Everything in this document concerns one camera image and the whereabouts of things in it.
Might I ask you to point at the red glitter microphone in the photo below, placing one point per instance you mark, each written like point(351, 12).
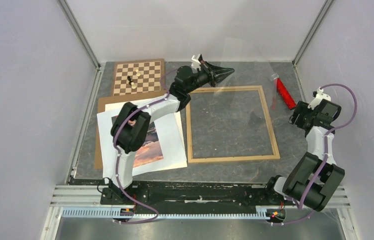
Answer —
point(283, 92)

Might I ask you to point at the cream chess piece upper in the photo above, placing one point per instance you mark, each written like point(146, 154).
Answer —
point(137, 73)

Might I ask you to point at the cream photo mat board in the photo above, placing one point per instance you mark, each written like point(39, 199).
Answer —
point(170, 134)

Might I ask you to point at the clear frame glass sheet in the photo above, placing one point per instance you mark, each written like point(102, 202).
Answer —
point(250, 66)

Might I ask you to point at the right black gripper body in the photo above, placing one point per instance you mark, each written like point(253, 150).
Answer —
point(305, 113)

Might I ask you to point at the wooden picture frame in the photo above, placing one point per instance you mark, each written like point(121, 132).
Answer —
point(272, 137)

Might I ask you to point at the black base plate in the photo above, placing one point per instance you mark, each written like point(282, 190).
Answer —
point(168, 197)

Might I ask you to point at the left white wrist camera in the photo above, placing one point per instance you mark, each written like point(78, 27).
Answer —
point(196, 61)

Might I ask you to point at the cream chess piece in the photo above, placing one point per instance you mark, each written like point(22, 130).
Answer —
point(137, 73)
point(133, 85)

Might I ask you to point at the brown frame backing board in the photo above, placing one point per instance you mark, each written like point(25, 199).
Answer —
point(103, 101)

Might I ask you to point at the black chess piece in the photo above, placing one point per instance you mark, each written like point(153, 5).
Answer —
point(130, 81)

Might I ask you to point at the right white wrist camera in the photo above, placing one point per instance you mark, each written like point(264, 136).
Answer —
point(318, 95)

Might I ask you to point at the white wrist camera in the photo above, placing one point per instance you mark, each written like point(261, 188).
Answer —
point(318, 95)
point(196, 61)

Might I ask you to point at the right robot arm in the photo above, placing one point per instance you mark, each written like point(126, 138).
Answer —
point(315, 178)

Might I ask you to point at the white slotted cable duct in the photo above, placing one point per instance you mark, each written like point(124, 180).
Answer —
point(124, 214)

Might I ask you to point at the wooden chessboard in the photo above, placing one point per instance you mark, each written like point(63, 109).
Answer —
point(152, 76)

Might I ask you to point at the cream chess piece lower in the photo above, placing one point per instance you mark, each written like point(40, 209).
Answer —
point(133, 85)

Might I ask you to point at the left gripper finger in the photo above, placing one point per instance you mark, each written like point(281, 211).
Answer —
point(218, 71)
point(217, 79)

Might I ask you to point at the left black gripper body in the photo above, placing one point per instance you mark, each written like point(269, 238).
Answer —
point(203, 77)

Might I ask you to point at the landscape photo print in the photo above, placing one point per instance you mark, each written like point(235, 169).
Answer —
point(151, 150)

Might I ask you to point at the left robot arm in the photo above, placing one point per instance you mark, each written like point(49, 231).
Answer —
point(124, 131)

